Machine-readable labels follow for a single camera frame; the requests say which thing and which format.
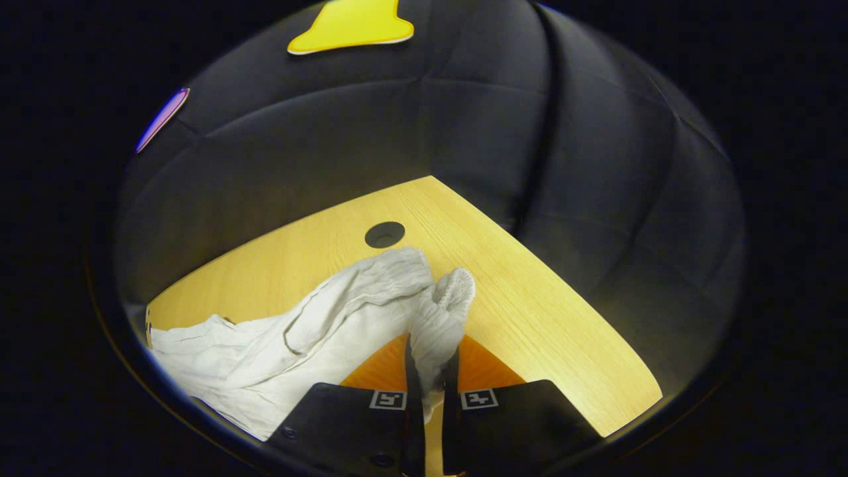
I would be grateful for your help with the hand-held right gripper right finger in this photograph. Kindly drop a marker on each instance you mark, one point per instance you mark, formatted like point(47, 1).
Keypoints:
point(450, 424)

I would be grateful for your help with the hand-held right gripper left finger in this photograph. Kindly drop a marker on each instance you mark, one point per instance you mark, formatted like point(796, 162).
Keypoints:
point(414, 424)

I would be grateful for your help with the white jeans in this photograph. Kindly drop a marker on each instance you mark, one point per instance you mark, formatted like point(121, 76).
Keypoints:
point(318, 344)

